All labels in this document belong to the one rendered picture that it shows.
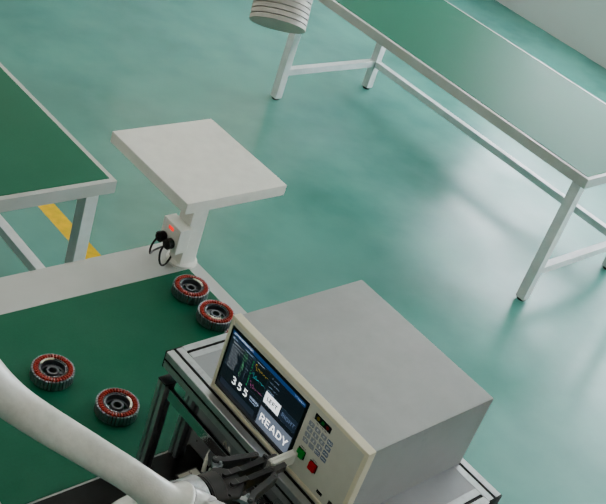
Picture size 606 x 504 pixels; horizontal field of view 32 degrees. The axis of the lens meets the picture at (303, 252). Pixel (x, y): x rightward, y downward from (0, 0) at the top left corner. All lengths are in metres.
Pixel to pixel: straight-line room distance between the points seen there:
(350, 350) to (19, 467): 0.85
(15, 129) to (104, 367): 1.22
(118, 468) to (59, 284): 1.44
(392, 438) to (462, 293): 3.09
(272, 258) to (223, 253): 0.23
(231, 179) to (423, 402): 1.00
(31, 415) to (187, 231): 1.52
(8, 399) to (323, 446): 0.66
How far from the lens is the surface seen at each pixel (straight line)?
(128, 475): 1.75
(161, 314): 3.10
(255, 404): 2.24
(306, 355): 2.19
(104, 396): 2.75
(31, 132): 3.82
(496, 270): 5.43
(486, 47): 5.95
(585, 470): 4.48
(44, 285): 3.11
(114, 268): 3.23
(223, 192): 2.84
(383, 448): 2.06
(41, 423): 1.77
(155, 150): 2.95
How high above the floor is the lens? 2.65
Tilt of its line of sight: 32 degrees down
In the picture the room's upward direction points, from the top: 19 degrees clockwise
